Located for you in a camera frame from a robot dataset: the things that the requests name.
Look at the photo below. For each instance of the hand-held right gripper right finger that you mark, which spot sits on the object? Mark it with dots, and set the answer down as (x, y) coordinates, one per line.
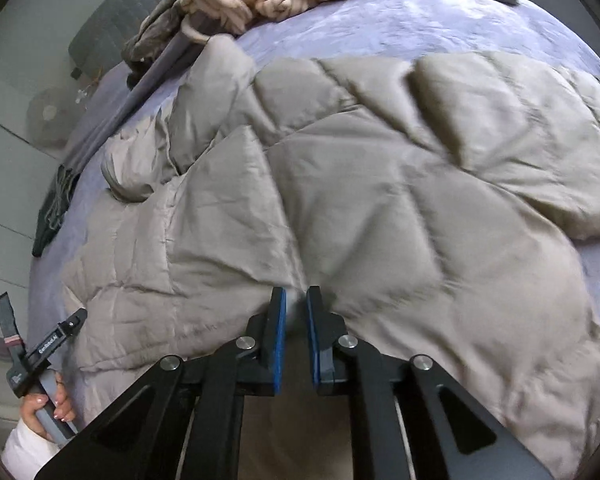
(312, 340)

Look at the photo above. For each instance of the white round fan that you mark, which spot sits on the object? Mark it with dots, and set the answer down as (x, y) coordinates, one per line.
(50, 117)

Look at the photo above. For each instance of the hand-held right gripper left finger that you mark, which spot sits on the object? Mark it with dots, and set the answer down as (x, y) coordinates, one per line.
(278, 340)

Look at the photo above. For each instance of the purple bed blanket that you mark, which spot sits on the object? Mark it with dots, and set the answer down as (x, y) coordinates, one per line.
(430, 20)

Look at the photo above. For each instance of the grey bed sheet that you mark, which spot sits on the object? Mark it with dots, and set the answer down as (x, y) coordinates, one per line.
(130, 95)

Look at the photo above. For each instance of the person's left hand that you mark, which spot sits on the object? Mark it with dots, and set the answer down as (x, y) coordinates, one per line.
(32, 412)

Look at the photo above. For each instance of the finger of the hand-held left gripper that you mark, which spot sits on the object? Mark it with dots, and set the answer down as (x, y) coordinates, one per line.
(75, 321)

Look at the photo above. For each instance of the dark green garment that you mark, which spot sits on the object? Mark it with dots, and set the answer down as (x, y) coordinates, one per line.
(52, 210)

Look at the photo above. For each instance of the grey padded headboard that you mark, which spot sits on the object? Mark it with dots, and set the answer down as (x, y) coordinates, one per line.
(115, 5)

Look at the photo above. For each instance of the beige puffer jacket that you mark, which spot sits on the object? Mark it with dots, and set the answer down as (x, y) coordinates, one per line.
(360, 200)

